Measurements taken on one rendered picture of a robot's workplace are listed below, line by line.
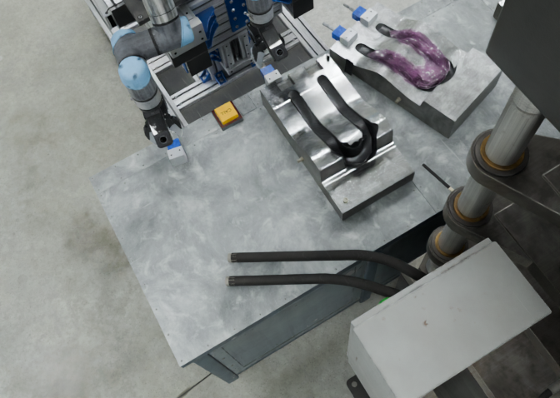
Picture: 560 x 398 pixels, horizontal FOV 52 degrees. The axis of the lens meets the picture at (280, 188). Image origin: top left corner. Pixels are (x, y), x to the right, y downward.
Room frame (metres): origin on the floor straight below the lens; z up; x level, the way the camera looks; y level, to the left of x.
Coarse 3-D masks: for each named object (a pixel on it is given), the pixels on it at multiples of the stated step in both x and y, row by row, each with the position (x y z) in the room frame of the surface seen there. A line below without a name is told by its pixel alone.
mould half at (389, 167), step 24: (336, 72) 1.08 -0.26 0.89; (264, 96) 1.05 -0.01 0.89; (312, 96) 1.02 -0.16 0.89; (288, 120) 0.95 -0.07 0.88; (336, 120) 0.91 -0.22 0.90; (384, 120) 0.85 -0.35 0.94; (312, 144) 0.83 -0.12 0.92; (384, 144) 0.80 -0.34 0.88; (312, 168) 0.77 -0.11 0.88; (336, 168) 0.74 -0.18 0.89; (360, 168) 0.74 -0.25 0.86; (384, 168) 0.73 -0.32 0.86; (408, 168) 0.71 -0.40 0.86; (336, 192) 0.68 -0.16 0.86; (360, 192) 0.67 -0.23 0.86; (384, 192) 0.66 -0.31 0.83
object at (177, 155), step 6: (174, 144) 0.97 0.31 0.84; (180, 144) 0.97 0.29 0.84; (168, 150) 0.95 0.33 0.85; (174, 150) 0.95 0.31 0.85; (180, 150) 0.94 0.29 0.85; (168, 156) 0.93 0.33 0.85; (174, 156) 0.92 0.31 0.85; (180, 156) 0.92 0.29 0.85; (186, 156) 0.94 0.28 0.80; (174, 162) 0.92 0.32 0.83; (180, 162) 0.92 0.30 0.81
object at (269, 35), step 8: (272, 24) 1.15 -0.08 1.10; (264, 32) 1.13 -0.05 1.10; (272, 32) 1.13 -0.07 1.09; (264, 40) 1.12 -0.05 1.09; (272, 40) 1.11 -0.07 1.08; (280, 40) 1.11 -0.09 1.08; (272, 48) 1.09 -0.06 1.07; (280, 48) 1.09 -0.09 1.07; (272, 56) 1.07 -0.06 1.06; (280, 56) 1.07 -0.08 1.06
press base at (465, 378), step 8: (400, 280) 0.43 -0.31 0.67; (400, 288) 0.42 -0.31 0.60; (456, 376) 0.12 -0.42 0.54; (464, 376) 0.11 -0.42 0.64; (472, 376) 0.10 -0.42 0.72; (448, 384) 0.11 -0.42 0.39; (456, 384) 0.10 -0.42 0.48; (464, 384) 0.09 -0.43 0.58; (472, 384) 0.09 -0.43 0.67; (440, 392) 0.10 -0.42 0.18; (448, 392) 0.09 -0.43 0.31; (456, 392) 0.08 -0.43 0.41; (464, 392) 0.07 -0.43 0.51; (472, 392) 0.07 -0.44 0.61; (480, 392) 0.06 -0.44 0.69
